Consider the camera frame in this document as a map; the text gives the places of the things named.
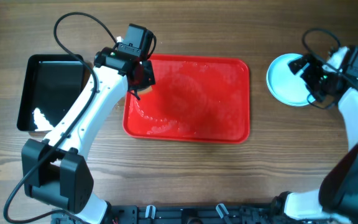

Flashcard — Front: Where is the light blue plate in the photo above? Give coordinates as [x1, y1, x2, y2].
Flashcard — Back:
[266, 54, 315, 107]

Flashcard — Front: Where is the green and orange sponge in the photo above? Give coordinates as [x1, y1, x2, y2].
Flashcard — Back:
[137, 86, 152, 95]

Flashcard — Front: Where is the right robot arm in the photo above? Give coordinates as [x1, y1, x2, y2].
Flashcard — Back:
[266, 45, 358, 223]

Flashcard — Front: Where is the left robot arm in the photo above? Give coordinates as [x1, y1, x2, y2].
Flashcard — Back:
[21, 24, 156, 223]

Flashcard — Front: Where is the red plastic tray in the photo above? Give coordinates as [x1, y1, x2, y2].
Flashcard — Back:
[122, 54, 250, 144]

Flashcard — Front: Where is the black rectangular water tray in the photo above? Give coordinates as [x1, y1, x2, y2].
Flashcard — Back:
[17, 54, 85, 132]

